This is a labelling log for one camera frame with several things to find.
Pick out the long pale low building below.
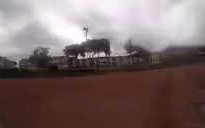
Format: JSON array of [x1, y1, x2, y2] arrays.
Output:
[[51, 54, 163, 70]]

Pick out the wide-crowned dark trees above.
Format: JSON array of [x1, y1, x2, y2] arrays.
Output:
[[62, 37, 112, 59]]

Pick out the round dark tree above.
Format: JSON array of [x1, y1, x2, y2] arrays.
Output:
[[27, 46, 54, 70]]

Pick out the thin dark tree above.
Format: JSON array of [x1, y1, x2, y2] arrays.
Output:
[[123, 38, 151, 58]]

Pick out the dark green grass strip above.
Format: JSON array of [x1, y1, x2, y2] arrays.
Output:
[[0, 64, 179, 80]]

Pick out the tall floodlight pole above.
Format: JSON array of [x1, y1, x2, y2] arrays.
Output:
[[82, 24, 90, 42]]

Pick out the red running track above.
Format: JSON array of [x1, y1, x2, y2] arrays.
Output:
[[0, 64, 205, 128]]

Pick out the small pale building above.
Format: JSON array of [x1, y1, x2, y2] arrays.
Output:
[[17, 58, 40, 71]]

